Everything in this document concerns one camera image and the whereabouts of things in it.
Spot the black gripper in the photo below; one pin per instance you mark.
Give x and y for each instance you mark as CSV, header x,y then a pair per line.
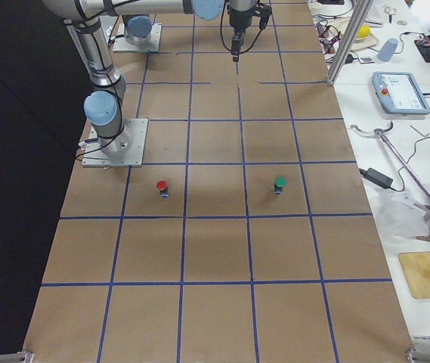
x,y
238,21

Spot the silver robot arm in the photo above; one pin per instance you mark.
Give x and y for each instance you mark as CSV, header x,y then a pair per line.
x,y
103,107
86,11

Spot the green push button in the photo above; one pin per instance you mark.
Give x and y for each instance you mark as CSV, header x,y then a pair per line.
x,y
279,185

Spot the red push button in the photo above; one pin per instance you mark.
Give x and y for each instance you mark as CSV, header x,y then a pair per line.
x,y
163,188

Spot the beige plate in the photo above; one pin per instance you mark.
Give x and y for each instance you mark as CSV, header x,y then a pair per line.
x,y
338,28

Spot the yellow lemon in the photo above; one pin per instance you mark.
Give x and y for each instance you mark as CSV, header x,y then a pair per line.
x,y
363,32

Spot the blue plastic cup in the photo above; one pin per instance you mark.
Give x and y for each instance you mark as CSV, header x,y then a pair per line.
x,y
387,51

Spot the blue teach pendant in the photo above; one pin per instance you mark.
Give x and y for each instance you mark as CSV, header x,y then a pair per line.
x,y
399,93

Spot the black power adapter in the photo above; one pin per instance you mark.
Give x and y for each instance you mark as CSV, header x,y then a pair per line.
x,y
378,178

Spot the clear plastic bag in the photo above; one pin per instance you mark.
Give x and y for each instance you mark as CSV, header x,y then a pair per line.
x,y
399,215

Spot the wooden cutting board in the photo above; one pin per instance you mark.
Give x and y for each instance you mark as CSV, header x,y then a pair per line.
x,y
416,269

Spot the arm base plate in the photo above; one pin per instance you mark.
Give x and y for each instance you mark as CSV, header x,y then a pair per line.
x,y
125,43
126,150

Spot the aluminium frame post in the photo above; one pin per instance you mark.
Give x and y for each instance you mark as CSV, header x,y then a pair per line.
x,y
358,17

